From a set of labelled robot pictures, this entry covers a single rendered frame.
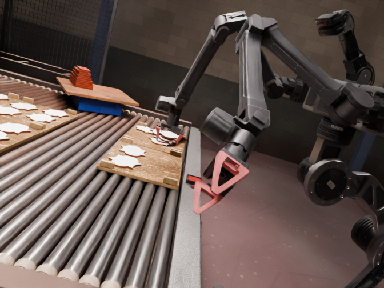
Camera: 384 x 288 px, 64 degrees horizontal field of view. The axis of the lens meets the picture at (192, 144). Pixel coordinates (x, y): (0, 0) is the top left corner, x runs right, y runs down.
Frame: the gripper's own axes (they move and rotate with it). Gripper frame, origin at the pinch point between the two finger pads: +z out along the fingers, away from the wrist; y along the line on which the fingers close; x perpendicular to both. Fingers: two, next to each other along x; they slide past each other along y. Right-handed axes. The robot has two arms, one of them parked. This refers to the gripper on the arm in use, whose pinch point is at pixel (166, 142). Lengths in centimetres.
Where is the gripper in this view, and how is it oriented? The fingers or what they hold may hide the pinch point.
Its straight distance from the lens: 154.7
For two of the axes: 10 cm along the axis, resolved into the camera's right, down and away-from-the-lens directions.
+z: -2.9, 9.2, 2.5
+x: 0.1, -2.5, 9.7
